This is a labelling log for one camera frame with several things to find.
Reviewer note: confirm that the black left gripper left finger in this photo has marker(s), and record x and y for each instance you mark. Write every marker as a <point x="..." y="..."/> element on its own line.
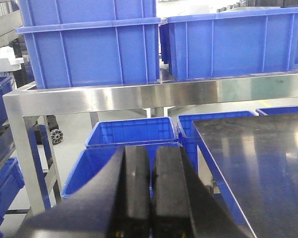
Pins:
<point x="115" y="203"/>

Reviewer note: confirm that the blue floor bin middle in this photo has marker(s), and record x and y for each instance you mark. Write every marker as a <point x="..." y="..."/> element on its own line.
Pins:
<point x="132" y="131"/>

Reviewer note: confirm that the white device background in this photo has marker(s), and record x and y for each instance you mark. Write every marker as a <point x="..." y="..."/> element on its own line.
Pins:
<point x="8" y="61"/>

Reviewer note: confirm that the black caster wheel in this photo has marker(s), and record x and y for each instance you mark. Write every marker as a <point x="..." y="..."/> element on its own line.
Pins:
<point x="56" y="136"/>

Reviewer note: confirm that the blue bin far left lower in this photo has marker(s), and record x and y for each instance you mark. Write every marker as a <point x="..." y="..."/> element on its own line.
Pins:
<point x="11" y="182"/>

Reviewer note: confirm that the blue bin stacked top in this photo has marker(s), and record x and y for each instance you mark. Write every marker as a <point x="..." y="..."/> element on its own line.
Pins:
<point x="51" y="12"/>

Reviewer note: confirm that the blue bin upper right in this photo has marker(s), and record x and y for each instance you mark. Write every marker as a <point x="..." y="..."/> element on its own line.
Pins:
<point x="230" y="43"/>

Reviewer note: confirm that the blue floor bin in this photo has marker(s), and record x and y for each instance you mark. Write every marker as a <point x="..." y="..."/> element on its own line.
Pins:
<point x="185" y="130"/>
<point x="132" y="131"/>
<point x="91" y="161"/>

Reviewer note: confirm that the blue floor bin right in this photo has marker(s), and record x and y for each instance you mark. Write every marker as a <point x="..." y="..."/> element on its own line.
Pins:
<point x="185" y="130"/>

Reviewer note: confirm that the blue floor bin near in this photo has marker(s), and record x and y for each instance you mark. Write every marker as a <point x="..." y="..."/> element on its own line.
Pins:
<point x="91" y="161"/>

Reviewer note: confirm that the blue bin right floor edge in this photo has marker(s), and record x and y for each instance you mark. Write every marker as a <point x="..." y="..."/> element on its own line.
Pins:
<point x="277" y="110"/>

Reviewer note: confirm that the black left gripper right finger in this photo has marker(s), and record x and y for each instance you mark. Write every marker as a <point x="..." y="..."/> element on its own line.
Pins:
<point x="182" y="206"/>

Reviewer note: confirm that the stainless steel shelf frame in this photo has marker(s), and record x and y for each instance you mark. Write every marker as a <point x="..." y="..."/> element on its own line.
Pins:
<point x="25" y="104"/>

